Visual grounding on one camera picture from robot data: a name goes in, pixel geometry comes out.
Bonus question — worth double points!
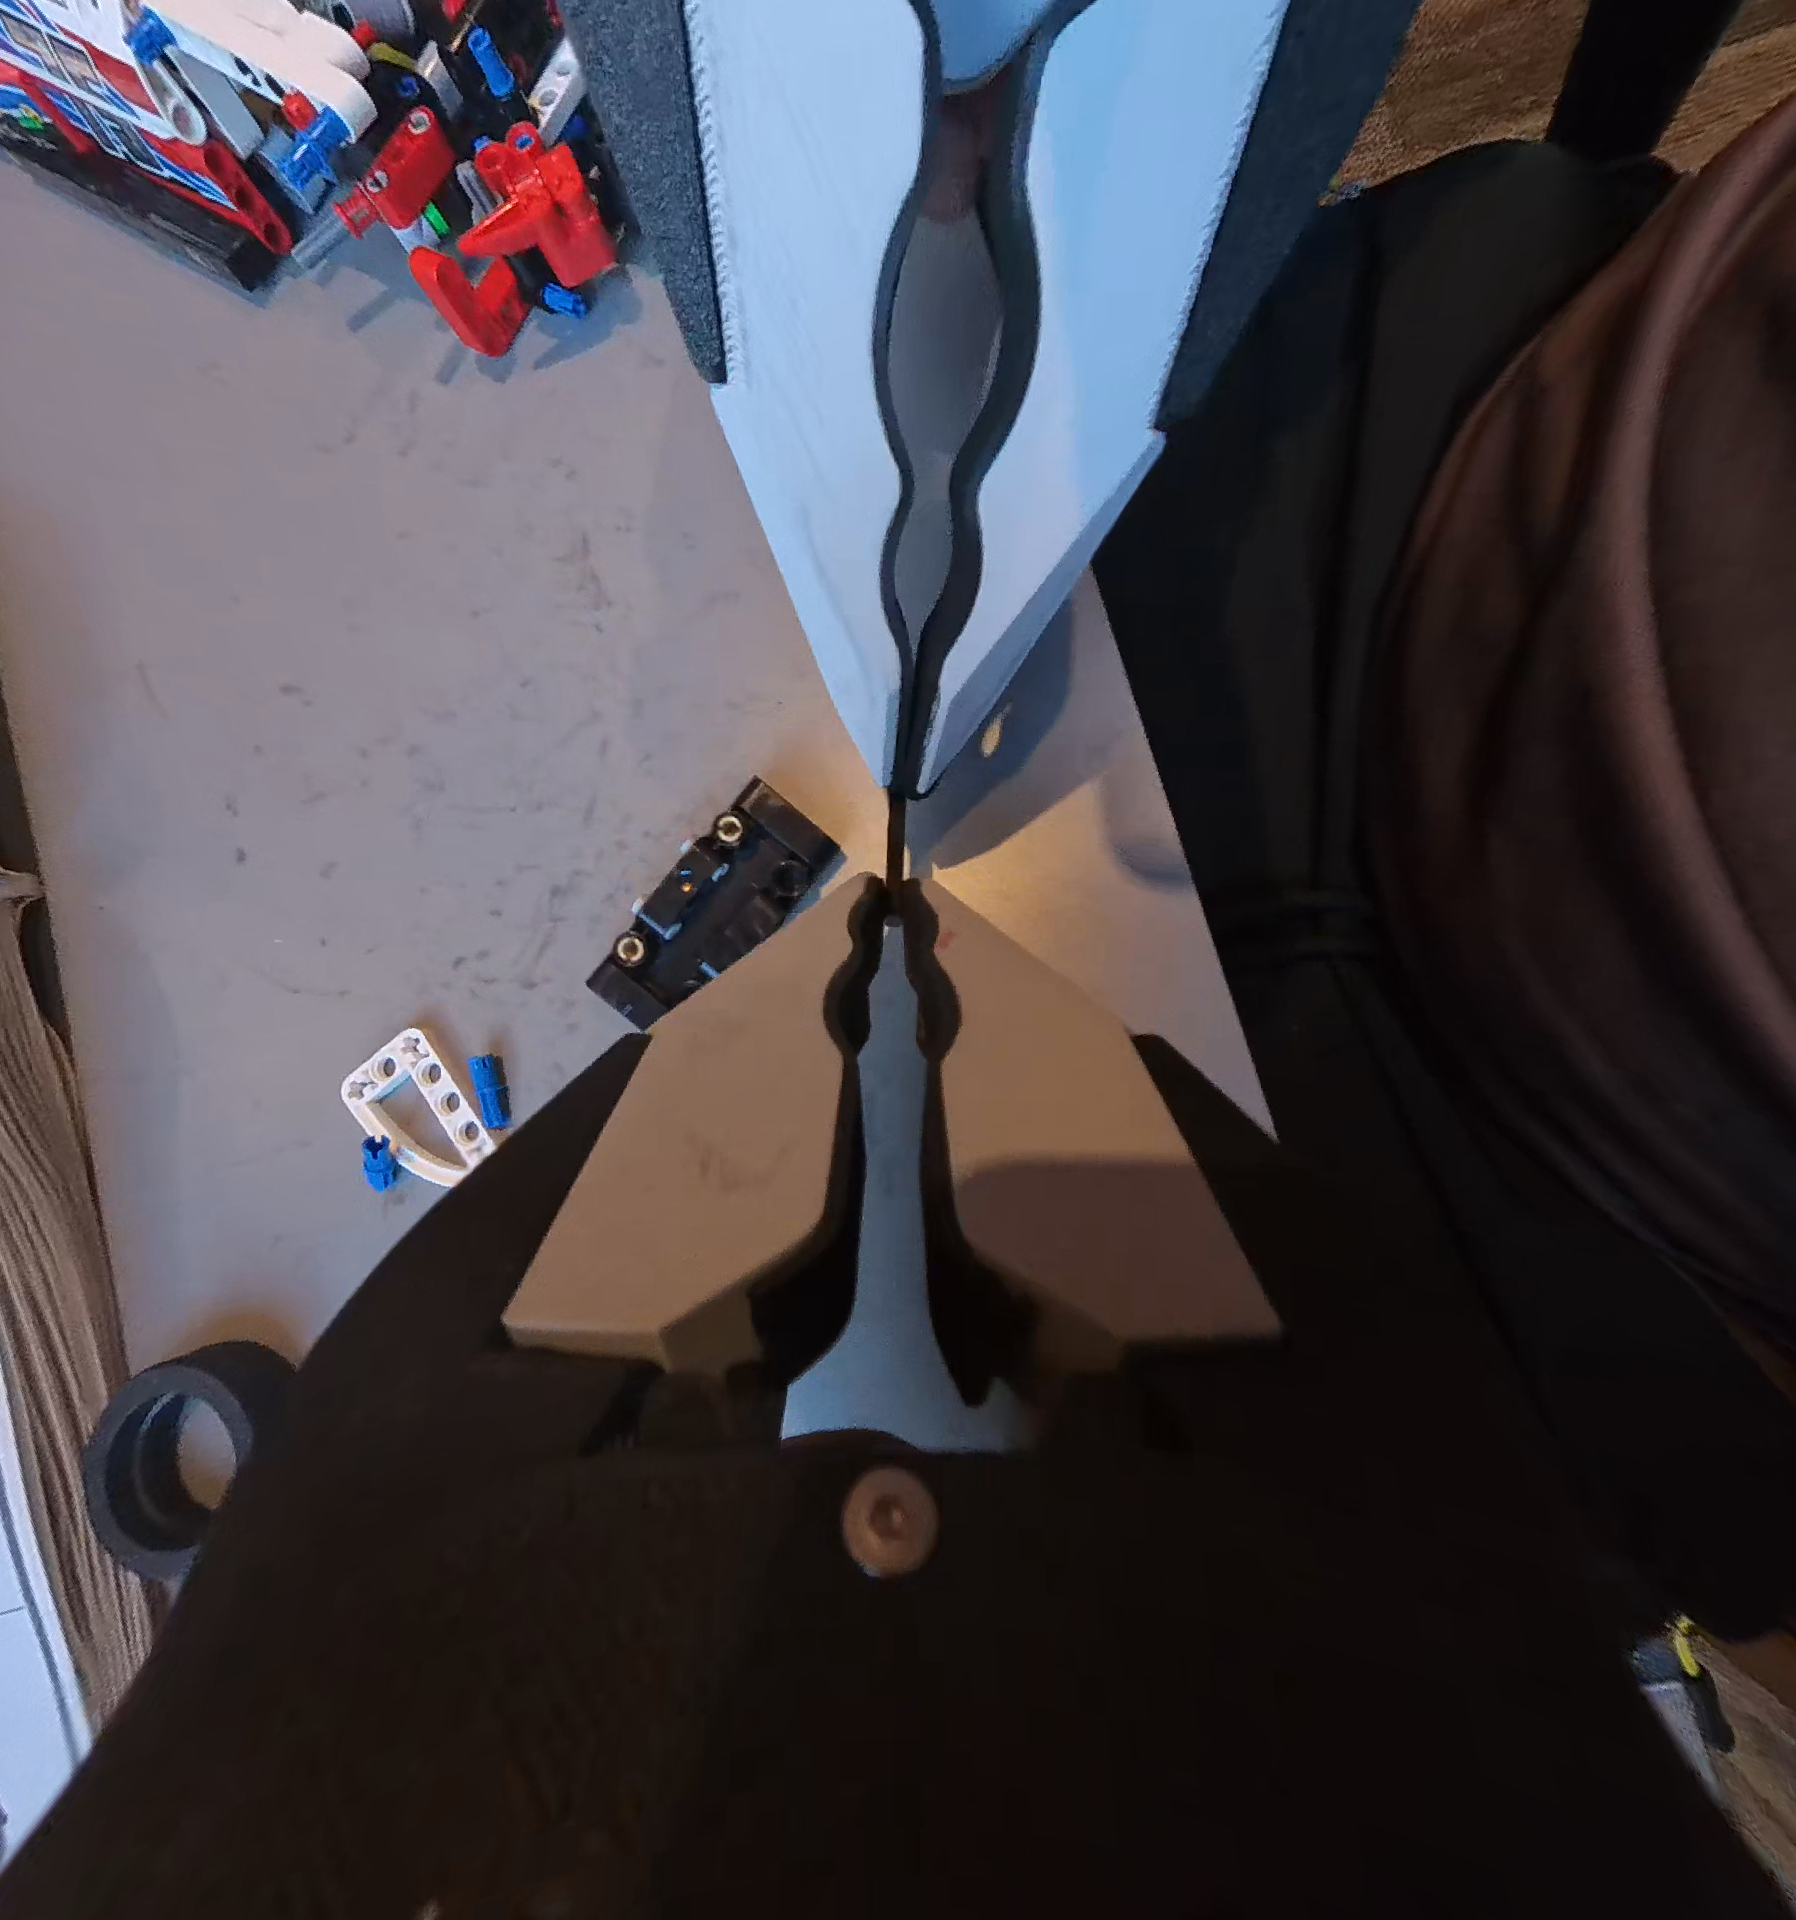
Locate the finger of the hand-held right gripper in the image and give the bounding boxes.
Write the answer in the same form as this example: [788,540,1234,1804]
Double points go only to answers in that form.
[683,0,948,794]
[914,0,1292,797]

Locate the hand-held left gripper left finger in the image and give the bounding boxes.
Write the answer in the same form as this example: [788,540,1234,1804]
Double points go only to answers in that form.
[499,873,889,1374]

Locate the person's brown shirt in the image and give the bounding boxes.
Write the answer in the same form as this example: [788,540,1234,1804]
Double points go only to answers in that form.
[1363,43,1796,1425]

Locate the black brick plate assembly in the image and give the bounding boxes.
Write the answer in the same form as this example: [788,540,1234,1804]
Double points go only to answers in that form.
[586,775,848,1032]

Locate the black metal leg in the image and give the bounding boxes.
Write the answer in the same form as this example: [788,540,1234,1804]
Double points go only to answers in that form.
[1549,0,1748,151]

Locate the grey desk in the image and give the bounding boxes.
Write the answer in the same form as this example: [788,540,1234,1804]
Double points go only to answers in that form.
[0,90,1276,1920]

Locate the person's black pants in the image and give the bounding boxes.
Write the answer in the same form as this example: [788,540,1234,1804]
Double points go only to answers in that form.
[1095,149,1796,1636]

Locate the red white toy car model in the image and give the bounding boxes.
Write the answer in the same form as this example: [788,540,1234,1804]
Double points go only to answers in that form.
[0,0,636,359]

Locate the white curved frame brick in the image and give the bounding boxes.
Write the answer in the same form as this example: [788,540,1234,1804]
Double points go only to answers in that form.
[340,1027,499,1192]

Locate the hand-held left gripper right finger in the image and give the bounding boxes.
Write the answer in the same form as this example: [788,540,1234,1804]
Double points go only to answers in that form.
[903,877,1283,1396]

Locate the black toy tyre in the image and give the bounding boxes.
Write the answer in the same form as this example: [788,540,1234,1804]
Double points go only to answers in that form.
[83,1337,301,1587]

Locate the person's right hand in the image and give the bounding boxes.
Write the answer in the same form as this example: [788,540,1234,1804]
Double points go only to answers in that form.
[932,83,1019,226]

